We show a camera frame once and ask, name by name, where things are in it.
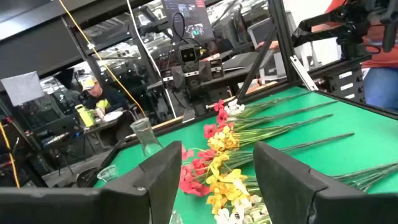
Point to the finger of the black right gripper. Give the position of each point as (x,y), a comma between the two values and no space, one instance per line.
(206,71)
(178,77)

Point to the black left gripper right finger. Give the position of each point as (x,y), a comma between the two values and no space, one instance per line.
(286,193)

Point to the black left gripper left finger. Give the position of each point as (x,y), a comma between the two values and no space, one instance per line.
(155,186)

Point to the red artificial flower stem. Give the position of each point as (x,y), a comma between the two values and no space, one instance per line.
(222,117)
(192,186)
(210,130)

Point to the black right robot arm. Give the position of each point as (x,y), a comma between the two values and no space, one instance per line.
(199,99)

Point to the small ribbed glass vase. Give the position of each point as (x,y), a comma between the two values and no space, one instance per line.
(107,172)

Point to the tall smooth glass vase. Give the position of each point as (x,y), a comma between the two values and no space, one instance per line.
(146,137)

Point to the dark monitor screen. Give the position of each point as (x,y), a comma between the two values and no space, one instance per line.
(189,18)

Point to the gray monitor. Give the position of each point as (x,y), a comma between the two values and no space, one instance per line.
(259,31)

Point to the person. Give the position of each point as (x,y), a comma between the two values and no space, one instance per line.
(381,87)
(109,98)

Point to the white plate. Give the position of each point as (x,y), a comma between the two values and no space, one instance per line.
(112,116)

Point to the green table mat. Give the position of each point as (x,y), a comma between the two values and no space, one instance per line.
(357,149)

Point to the dark work table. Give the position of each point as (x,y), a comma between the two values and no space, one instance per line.
(93,127)

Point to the yellow-green drink bottle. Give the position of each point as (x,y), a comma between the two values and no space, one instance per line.
(85,116)

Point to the black labelled control box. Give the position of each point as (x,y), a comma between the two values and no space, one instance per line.
(351,79)

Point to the white paper sheet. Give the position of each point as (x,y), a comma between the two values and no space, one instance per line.
(23,88)

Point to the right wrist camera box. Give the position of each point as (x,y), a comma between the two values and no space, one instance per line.
(188,56)

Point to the black diagonal frame brace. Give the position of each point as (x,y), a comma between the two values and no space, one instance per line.
(256,65)

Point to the black vertical frame post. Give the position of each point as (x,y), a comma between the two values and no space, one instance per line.
(281,37)

